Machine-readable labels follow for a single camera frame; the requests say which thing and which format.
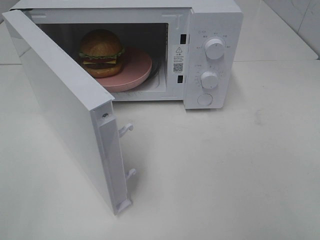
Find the round white door button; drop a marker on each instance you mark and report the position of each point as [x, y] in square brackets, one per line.
[205, 99]

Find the pink round plate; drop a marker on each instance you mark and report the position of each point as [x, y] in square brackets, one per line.
[136, 68]

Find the white microwave door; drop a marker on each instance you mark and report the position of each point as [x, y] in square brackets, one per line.
[77, 107]

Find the burger with lettuce and cheese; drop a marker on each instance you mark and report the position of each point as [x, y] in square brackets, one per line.
[101, 53]

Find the glass microwave turntable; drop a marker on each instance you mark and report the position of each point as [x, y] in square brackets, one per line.
[156, 65]

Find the lower white dial knob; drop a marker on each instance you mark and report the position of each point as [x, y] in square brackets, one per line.
[209, 80]

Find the white dial knob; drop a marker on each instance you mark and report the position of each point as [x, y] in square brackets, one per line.
[209, 80]
[214, 48]

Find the white microwave oven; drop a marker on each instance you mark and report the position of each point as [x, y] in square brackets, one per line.
[173, 31]

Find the upper white dial knob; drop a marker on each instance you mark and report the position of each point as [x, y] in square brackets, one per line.
[214, 48]

